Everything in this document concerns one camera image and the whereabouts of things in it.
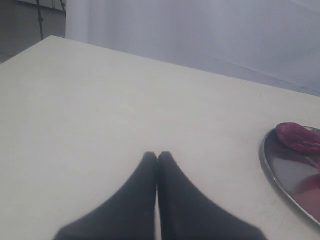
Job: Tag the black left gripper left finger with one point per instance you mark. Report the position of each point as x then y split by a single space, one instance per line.
128 215

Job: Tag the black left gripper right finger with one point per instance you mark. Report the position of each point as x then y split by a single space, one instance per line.
187 214

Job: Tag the round stainless steel plate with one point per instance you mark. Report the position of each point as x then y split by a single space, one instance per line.
293 175

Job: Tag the dark red sweet potato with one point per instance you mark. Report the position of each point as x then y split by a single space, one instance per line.
298 138

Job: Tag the white backdrop curtain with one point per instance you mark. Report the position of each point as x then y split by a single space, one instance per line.
273 42

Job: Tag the black tripod stand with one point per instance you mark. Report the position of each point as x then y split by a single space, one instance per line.
40 18

